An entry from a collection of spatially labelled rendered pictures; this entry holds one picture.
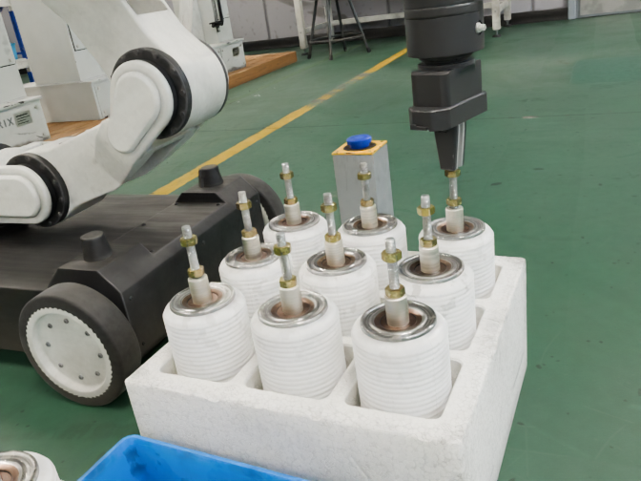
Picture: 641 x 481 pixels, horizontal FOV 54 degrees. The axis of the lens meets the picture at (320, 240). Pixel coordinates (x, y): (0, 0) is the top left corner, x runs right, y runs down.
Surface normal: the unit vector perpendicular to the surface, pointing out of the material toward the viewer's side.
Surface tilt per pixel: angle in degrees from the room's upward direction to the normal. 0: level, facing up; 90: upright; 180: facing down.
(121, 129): 90
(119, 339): 74
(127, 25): 90
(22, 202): 90
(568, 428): 0
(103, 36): 90
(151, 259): 46
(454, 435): 0
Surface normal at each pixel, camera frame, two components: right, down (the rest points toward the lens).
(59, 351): -0.37, 0.40
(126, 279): 0.56, -0.62
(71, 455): -0.14, -0.91
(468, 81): 0.75, 0.16
